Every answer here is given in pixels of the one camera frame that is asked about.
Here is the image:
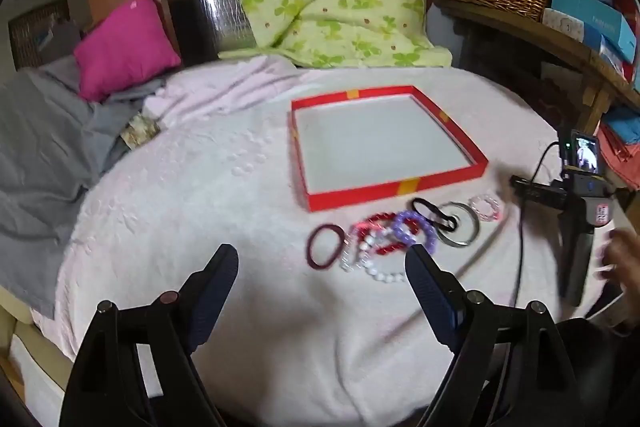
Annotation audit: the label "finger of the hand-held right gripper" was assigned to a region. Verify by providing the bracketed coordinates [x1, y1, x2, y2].
[510, 175, 568, 208]

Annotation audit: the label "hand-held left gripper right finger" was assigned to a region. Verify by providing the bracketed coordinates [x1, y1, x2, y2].
[404, 245, 583, 427]

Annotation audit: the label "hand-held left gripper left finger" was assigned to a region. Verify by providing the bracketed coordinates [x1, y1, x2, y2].
[59, 244, 240, 427]

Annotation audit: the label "pale pink bead bracelet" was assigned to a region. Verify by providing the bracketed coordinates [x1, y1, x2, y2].
[468, 193, 502, 223]

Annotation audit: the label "silver metal bangle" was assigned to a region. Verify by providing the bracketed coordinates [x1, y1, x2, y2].
[438, 202, 481, 249]

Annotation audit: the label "red bead bracelet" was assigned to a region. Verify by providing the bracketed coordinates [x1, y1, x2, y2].
[357, 213, 426, 258]

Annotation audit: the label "black hair tie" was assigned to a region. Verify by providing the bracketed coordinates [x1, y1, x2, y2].
[411, 197, 458, 230]

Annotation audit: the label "maroon hair tie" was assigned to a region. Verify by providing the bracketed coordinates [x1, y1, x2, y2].
[306, 225, 351, 270]

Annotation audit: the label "pink purple white bead bracelet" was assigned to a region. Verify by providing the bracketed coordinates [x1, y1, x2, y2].
[339, 221, 388, 273]

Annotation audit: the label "shallow red cardboard box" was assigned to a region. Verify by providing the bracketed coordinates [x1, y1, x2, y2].
[289, 85, 489, 213]

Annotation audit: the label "person's right hand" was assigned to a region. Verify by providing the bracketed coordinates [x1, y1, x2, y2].
[592, 229, 640, 333]

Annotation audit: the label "pale pink fleece blanket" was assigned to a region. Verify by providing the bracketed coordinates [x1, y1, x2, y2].
[30, 57, 621, 427]

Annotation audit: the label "red folded cloth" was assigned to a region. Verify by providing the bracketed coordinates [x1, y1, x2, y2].
[597, 122, 640, 190]

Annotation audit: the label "dark clothing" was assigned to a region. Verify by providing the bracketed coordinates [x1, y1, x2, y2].
[552, 317, 640, 427]

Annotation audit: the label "wooden shelf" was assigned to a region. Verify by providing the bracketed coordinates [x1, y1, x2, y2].
[435, 0, 640, 132]

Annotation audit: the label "white tissue box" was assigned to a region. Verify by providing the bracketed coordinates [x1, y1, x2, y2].
[542, 8, 586, 42]

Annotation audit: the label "small patterned cloth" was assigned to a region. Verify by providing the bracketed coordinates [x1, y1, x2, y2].
[120, 114, 161, 150]

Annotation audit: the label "blue cardboard box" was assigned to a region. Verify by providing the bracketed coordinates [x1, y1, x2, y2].
[550, 0, 637, 62]

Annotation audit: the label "grey blanket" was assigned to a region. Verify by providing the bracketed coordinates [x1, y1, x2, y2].
[0, 57, 168, 315]

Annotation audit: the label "magenta pillow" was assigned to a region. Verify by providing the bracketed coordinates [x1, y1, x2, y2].
[73, 0, 182, 102]

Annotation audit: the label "black cable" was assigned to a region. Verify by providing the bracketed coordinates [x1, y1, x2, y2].
[514, 141, 571, 308]

